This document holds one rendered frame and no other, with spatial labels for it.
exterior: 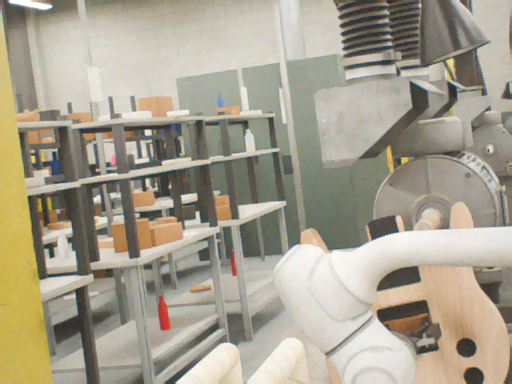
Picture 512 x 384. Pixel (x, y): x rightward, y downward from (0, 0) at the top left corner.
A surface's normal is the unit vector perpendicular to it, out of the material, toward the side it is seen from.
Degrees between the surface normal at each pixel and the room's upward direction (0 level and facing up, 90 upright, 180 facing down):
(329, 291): 87
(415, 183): 82
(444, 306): 89
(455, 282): 89
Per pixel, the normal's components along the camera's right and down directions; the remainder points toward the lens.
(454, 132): -0.27, 0.08
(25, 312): 0.95, -0.11
